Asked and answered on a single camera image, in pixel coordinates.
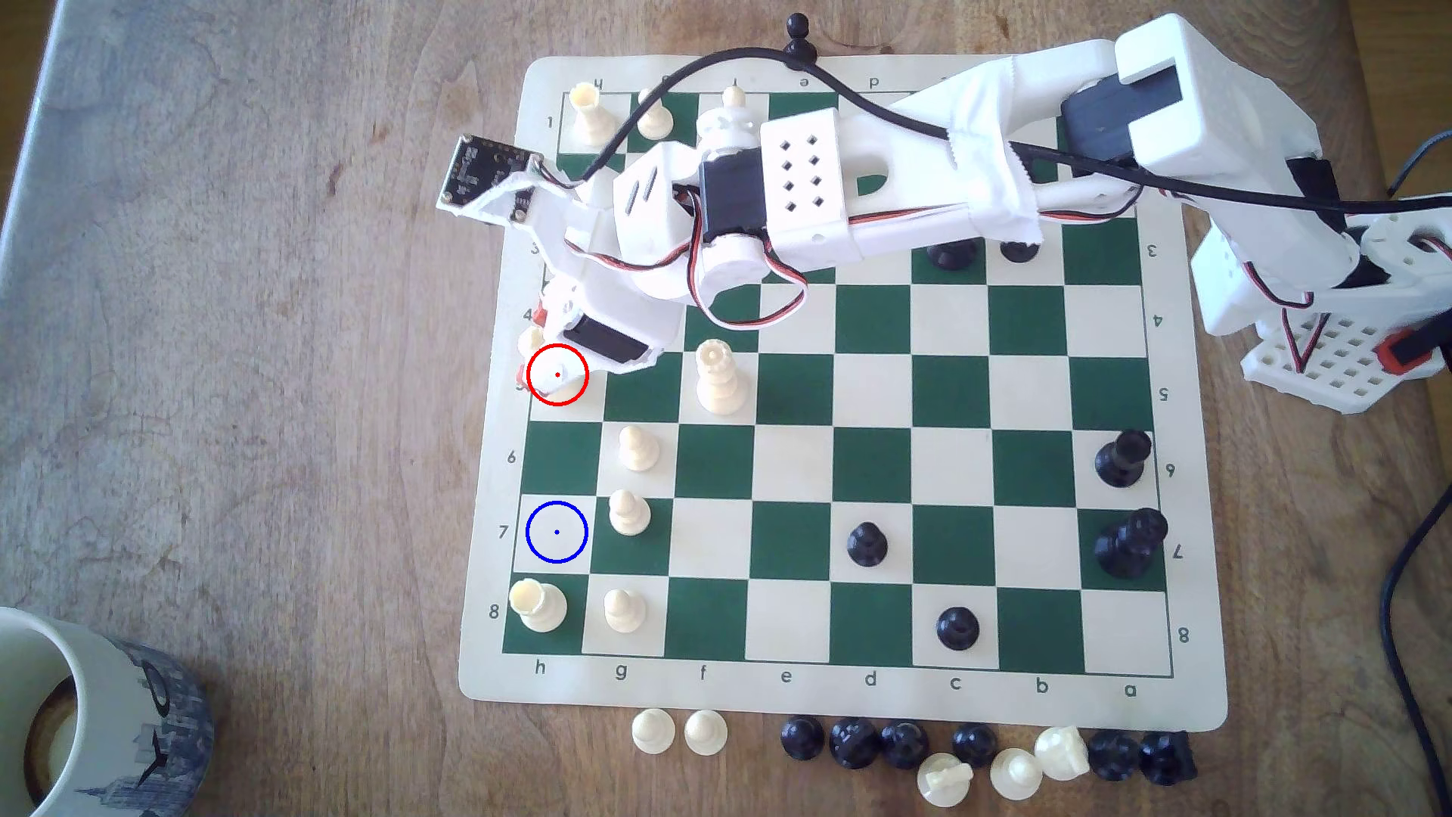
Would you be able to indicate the white queen chess piece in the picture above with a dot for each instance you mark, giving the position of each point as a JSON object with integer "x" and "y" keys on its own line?
{"x": 720, "y": 384}

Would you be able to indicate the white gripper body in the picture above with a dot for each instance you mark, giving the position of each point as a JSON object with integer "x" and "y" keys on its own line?
{"x": 611, "y": 342}

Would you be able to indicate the white knight chess piece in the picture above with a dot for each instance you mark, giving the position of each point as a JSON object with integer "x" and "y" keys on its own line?
{"x": 1062, "y": 753}

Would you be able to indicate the red clamp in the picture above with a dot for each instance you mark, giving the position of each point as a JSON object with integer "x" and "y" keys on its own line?
{"x": 1407, "y": 350}

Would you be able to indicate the white rook chess piece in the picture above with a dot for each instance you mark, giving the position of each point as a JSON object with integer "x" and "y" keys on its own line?
{"x": 538, "y": 607}
{"x": 588, "y": 114}

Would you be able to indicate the black rook chess piece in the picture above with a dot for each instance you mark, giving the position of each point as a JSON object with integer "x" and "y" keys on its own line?
{"x": 1167, "y": 758}

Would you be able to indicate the white mug with skyline print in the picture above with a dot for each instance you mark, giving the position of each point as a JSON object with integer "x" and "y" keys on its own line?
{"x": 113, "y": 704}

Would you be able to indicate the black pawn chess piece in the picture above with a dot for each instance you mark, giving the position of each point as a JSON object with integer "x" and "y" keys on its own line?
{"x": 799, "y": 28}
{"x": 867, "y": 546}
{"x": 957, "y": 629}
{"x": 976, "y": 744}
{"x": 1020, "y": 253}
{"x": 802, "y": 739}
{"x": 904, "y": 746}

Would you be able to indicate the green and cream chess mat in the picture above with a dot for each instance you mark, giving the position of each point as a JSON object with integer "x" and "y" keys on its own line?
{"x": 873, "y": 386}

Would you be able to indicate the black king chess piece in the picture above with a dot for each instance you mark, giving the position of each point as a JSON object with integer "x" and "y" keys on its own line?
{"x": 1129, "y": 545}

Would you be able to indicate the white tape wrap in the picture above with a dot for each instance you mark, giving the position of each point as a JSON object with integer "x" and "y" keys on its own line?
{"x": 989, "y": 136}

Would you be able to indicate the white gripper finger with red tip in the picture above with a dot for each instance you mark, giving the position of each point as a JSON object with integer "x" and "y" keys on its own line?
{"x": 573, "y": 369}
{"x": 567, "y": 267}

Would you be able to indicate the black queen chess piece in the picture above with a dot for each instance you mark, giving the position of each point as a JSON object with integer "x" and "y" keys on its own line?
{"x": 953, "y": 256}

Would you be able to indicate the black knight chess piece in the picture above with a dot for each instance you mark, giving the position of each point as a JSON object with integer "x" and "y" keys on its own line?
{"x": 1114, "y": 756}
{"x": 853, "y": 744}

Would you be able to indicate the white bishop chess piece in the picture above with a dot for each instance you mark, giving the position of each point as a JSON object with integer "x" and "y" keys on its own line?
{"x": 944, "y": 781}

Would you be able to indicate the black bishop chess piece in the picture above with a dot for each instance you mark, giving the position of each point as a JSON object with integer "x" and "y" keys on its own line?
{"x": 1122, "y": 460}

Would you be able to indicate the white pawn chess piece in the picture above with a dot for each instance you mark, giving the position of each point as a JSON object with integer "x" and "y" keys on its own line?
{"x": 624, "y": 613}
{"x": 706, "y": 733}
{"x": 735, "y": 98}
{"x": 655, "y": 120}
{"x": 628, "y": 516}
{"x": 653, "y": 732}
{"x": 530, "y": 340}
{"x": 1015, "y": 774}
{"x": 639, "y": 451}

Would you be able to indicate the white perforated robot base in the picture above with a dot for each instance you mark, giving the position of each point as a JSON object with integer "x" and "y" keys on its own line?
{"x": 1339, "y": 369}

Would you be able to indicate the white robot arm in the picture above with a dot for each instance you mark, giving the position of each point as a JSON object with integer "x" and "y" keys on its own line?
{"x": 1208, "y": 85}

